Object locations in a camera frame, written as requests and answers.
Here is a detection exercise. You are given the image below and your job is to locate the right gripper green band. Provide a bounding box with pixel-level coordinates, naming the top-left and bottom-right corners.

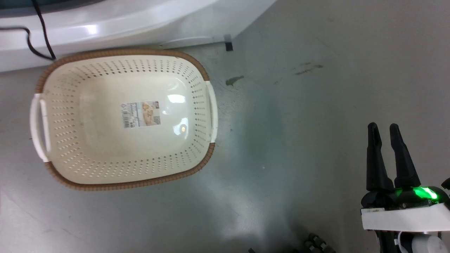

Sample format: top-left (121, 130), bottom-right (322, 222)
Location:
top-left (361, 122), bottom-right (450, 233)

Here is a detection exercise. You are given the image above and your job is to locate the cream perforated laundry basket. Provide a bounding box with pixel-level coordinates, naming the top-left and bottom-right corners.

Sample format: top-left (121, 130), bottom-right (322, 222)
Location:
top-left (30, 48), bottom-right (218, 191)

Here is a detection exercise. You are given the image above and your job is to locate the white washing machine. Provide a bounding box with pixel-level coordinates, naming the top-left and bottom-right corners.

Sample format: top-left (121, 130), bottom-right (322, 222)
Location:
top-left (0, 0), bottom-right (278, 73)

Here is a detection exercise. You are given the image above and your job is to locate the product label sticker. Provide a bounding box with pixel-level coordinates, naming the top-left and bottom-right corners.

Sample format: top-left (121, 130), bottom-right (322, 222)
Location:
top-left (121, 101), bottom-right (161, 129)

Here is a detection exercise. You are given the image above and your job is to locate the black cable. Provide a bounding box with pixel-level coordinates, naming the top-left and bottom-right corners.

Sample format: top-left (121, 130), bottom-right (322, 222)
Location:
top-left (0, 0), bottom-right (57, 61)

